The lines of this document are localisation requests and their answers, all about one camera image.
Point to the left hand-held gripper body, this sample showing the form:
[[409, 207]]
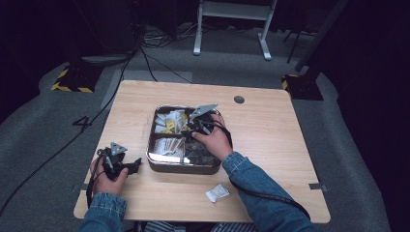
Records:
[[113, 159]]

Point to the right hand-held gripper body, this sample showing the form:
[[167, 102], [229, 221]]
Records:
[[202, 117]]

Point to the metal compartment tray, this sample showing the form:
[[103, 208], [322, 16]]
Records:
[[167, 162]]

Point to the person's left hand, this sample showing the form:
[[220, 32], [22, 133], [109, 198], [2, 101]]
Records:
[[108, 183]]

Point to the person's right hand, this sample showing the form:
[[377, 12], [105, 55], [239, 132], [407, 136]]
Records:
[[214, 141]]

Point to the pile of yellow white packets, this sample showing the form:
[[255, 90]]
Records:
[[170, 124]]

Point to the pile of white brown packets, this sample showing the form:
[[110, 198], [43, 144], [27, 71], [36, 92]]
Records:
[[169, 147]]

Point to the pile of dark packets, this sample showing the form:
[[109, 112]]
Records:
[[198, 154]]

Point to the small white packet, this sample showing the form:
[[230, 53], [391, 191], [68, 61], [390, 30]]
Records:
[[218, 193]]

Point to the person's striped clothing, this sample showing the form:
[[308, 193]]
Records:
[[180, 227]]

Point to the black yellow striped stand base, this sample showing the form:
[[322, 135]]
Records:
[[75, 80]]

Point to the black stand base with pole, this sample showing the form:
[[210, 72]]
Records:
[[304, 85]]

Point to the white metal desk frame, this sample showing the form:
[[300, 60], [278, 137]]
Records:
[[232, 13]]

